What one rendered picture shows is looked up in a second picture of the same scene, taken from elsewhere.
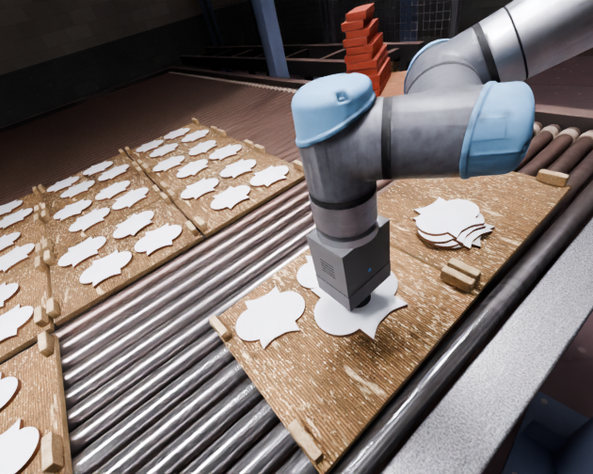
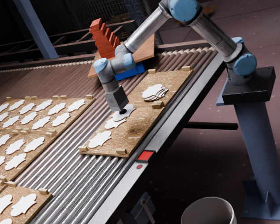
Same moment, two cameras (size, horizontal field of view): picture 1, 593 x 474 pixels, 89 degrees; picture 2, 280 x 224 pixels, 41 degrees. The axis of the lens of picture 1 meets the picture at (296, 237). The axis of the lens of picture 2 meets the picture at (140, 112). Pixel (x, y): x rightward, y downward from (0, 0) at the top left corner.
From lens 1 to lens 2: 154 cm
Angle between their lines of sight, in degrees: 19
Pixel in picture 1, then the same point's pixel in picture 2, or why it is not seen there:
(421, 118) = (116, 62)
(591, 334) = not seen: hidden behind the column
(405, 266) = (142, 110)
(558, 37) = (136, 43)
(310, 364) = (118, 142)
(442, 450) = (157, 140)
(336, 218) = (108, 85)
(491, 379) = (168, 123)
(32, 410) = (24, 195)
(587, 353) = not seen: hidden behind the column
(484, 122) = (125, 60)
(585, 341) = not seen: hidden behind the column
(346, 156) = (106, 71)
